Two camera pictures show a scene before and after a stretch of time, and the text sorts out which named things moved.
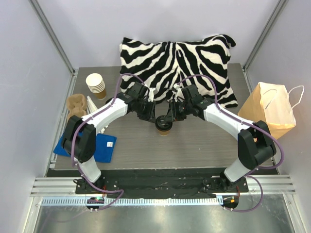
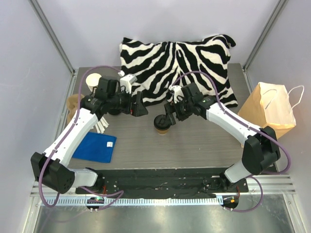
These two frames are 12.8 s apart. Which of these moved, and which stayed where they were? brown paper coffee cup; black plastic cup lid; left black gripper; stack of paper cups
Moved: left black gripper
Stayed: brown paper coffee cup; black plastic cup lid; stack of paper cups
